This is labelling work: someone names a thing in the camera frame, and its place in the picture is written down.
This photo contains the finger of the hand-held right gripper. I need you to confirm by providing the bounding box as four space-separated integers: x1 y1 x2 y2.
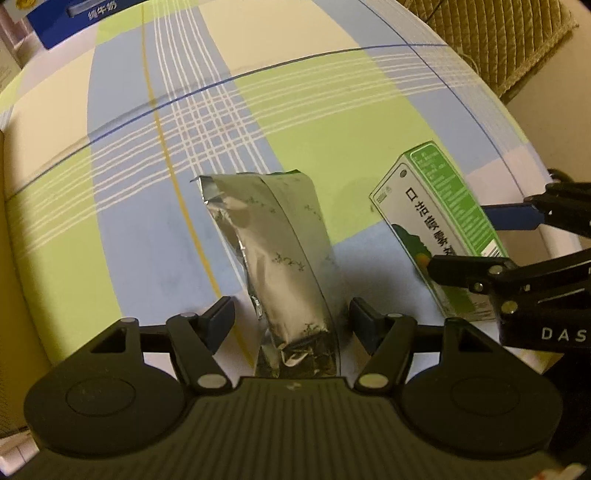
479 181 591 239
426 255 519 293

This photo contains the silver foil tea pouch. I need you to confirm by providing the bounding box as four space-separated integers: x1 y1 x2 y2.
191 170 345 380

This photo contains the blue and white carton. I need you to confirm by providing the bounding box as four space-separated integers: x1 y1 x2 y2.
25 0 145 50

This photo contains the green and white medicine box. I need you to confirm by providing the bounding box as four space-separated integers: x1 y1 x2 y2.
368 140 512 322

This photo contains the yellow quilted cushion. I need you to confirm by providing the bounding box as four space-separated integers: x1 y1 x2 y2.
397 0 579 99

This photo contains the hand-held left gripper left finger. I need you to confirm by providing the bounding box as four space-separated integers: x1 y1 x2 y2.
89 295 237 395

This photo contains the checked cloth covered desktop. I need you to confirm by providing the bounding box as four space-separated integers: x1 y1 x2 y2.
0 0 557 386

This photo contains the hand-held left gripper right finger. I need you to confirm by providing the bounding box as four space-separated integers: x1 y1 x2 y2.
348 296 498 394

